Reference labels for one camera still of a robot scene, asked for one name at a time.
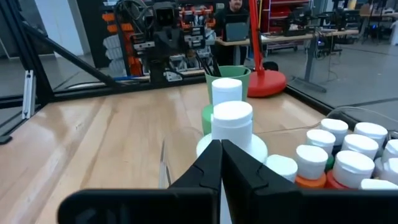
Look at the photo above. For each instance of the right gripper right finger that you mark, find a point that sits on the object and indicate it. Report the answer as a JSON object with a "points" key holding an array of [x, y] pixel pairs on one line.
{"points": [[280, 207]]}

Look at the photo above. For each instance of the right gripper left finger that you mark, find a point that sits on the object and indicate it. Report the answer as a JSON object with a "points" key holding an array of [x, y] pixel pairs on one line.
{"points": [[155, 207]]}

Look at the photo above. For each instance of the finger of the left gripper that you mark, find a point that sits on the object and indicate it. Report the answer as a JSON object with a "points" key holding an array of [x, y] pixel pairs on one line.
{"points": [[175, 35], [166, 35]]}

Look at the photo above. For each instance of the brown small paint bottle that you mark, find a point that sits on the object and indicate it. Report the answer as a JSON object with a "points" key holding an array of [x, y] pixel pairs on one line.
{"points": [[281, 166]]}

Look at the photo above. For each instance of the orange small paint bottle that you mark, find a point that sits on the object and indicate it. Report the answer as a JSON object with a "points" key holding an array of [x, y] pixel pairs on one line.
{"points": [[311, 160]]}

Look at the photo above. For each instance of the large green paint bottle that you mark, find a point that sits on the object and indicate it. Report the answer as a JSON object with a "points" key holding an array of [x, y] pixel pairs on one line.
{"points": [[227, 90]]}

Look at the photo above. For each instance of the red small paint bottle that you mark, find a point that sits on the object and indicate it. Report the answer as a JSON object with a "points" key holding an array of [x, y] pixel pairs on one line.
{"points": [[353, 168]]}

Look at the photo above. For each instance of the large white paint bottle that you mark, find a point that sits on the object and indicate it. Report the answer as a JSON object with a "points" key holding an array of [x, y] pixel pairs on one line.
{"points": [[233, 124]]}

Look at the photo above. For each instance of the black small paint bottle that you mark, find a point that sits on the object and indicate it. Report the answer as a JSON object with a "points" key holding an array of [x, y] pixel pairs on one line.
{"points": [[334, 127]]}

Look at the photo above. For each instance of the lavender small paint bottle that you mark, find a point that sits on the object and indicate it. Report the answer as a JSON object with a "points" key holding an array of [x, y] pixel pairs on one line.
{"points": [[360, 144]]}

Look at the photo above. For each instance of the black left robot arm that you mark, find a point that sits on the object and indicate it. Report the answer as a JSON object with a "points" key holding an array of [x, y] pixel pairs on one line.
{"points": [[155, 62]]}

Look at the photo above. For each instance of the parts bin storage rack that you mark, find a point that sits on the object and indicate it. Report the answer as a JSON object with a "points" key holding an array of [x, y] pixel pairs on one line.
{"points": [[199, 31]]}

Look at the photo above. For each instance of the person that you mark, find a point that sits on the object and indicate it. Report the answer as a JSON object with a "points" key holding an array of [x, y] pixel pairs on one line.
{"points": [[234, 4]]}

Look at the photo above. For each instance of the green plastic cup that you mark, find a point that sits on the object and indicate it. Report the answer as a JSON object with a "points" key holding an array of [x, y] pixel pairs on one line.
{"points": [[236, 72]]}

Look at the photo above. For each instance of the clear plastic bin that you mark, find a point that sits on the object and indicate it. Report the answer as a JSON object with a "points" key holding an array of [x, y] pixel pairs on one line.
{"points": [[180, 140]]}

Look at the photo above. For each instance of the red desk lamp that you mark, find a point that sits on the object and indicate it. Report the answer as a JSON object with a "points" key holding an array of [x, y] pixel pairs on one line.
{"points": [[267, 84]]}

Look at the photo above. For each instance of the large red storage bin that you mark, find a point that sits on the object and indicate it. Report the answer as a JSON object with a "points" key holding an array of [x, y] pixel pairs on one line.
{"points": [[280, 12]]}

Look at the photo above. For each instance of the wooden workbench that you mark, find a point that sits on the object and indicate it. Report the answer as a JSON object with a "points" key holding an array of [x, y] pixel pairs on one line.
{"points": [[286, 38]]}

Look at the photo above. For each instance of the silver aluminium bar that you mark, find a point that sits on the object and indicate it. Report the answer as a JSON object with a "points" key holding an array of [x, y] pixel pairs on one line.
{"points": [[29, 93]]}

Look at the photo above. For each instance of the white trash bin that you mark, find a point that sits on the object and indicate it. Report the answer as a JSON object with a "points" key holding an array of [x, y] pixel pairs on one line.
{"points": [[395, 32]]}

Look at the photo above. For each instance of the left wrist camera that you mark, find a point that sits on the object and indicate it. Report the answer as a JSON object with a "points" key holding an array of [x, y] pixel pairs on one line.
{"points": [[166, 15]]}

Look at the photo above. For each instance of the black wall panel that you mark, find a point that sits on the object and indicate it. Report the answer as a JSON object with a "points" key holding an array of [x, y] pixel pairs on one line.
{"points": [[90, 31]]}

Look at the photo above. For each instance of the black aluminium rig frame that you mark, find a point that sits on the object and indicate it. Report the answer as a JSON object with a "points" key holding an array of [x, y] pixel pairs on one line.
{"points": [[31, 56]]}

